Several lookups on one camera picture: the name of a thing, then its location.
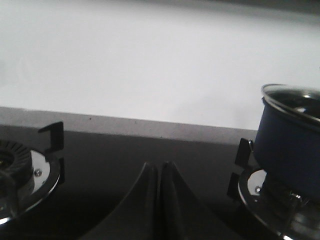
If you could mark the black glass gas stove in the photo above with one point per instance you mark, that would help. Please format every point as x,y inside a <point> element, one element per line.
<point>99,186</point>

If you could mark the gas burner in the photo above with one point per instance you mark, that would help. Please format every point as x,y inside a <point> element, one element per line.
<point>277,196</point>
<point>16,161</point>

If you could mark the black right pan support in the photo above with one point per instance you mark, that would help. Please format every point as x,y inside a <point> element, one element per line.
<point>246,187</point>

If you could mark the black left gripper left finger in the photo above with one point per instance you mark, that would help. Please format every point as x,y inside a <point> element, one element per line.
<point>134,217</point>

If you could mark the blue cooking pot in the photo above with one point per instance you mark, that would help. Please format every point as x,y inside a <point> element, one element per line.
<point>287,147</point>

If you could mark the black left pan support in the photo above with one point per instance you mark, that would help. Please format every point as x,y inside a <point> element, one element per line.
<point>47,173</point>

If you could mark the wire pot trivet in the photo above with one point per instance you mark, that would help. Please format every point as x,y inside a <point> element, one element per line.
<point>297,200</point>

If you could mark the black pan support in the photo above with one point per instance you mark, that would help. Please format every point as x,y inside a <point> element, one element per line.
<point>246,187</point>
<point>47,173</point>

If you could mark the left gas burner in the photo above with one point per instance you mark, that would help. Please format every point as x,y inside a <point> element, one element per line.
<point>16,161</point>

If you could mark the right gas burner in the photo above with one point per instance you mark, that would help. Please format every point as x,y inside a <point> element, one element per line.
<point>277,196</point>

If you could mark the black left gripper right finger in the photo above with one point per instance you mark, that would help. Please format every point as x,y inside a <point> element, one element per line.
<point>184,216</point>

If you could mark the glass pot lid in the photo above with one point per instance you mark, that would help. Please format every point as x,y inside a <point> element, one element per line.
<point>301,103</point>

